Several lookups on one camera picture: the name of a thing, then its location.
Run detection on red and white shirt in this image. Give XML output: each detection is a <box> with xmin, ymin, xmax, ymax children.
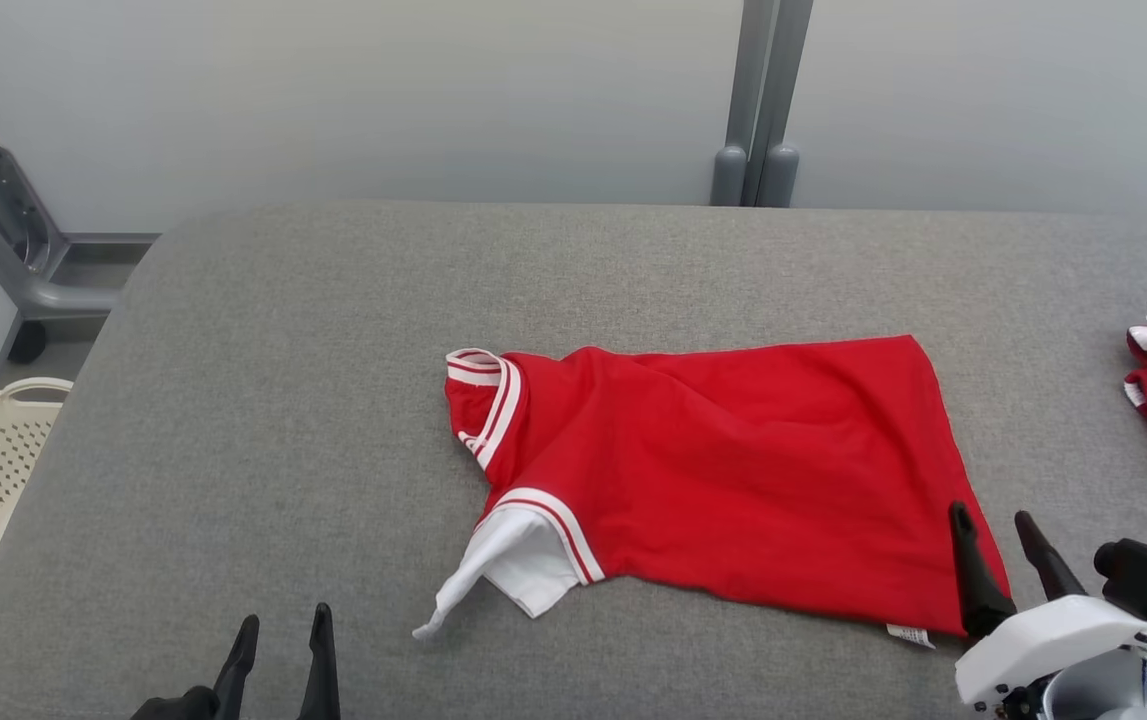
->
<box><xmin>413</xmin><ymin>335</ymin><xmax>1012</xmax><ymax>649</ymax></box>

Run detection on grey partition post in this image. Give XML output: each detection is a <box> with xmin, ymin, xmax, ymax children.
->
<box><xmin>711</xmin><ymin>0</ymin><xmax>772</xmax><ymax>208</ymax></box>
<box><xmin>755</xmin><ymin>0</ymin><xmax>815</xmax><ymax>209</ymax></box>

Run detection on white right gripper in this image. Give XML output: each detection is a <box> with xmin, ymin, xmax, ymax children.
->
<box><xmin>948</xmin><ymin>502</ymin><xmax>1147</xmax><ymax>716</ymax></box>

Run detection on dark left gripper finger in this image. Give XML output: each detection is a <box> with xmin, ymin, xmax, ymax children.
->
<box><xmin>213</xmin><ymin>615</ymin><xmax>261</xmax><ymax>720</ymax></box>
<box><xmin>296</xmin><ymin>603</ymin><xmax>341</xmax><ymax>720</ymax></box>

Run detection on grey metal wheeled frame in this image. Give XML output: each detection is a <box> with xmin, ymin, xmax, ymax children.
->
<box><xmin>0</xmin><ymin>40</ymin><xmax>160</xmax><ymax>366</ymax></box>

